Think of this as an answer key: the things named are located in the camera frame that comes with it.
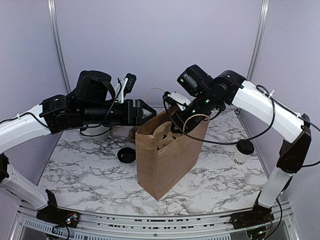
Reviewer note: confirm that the brown paper bag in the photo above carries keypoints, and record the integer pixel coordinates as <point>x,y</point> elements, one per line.
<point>159,169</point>

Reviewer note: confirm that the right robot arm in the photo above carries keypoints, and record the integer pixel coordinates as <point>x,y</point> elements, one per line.
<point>231,88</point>

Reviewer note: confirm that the right aluminium frame post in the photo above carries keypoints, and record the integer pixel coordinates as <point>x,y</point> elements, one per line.
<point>261,28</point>

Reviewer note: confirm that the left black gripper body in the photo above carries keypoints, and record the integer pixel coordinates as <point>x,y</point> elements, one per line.
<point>128,120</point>

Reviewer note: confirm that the aluminium front rail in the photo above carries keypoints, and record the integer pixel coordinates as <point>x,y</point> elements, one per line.
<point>101,226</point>

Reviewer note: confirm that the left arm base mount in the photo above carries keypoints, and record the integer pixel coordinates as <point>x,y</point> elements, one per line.
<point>53,214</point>

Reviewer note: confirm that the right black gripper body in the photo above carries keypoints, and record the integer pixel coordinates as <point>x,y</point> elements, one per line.
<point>181,118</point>

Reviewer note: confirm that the cardboard cup carrier tray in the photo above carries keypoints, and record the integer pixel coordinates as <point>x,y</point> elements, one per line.
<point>132,134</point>

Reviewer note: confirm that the black plastic cup lid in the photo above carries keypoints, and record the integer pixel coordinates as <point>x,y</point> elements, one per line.
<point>245,147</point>

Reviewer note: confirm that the white paper coffee cup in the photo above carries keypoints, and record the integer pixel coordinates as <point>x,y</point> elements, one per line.
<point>240,157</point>

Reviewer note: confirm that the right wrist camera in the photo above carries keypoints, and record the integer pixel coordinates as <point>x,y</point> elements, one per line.
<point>176,99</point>

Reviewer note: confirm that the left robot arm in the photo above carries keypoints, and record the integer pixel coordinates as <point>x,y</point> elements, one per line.
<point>93,103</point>

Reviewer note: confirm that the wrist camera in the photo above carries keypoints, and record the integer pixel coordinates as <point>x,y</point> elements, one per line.
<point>124,86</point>
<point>176,99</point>

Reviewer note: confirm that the aluminium frame post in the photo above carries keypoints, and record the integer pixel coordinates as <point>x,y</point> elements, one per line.
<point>261,28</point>
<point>57,43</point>

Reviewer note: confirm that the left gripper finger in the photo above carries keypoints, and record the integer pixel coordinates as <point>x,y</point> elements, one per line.
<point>144,108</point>
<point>146,117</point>

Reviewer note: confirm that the white utensil holder cup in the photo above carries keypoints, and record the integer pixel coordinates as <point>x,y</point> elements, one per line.
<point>98,134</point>

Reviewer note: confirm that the left aluminium frame post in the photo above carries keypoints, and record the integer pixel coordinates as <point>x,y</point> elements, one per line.
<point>57,43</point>

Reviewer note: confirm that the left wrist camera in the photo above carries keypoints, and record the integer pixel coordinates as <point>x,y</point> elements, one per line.
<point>124,86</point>

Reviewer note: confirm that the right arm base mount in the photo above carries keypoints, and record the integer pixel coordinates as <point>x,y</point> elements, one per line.
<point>256,216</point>

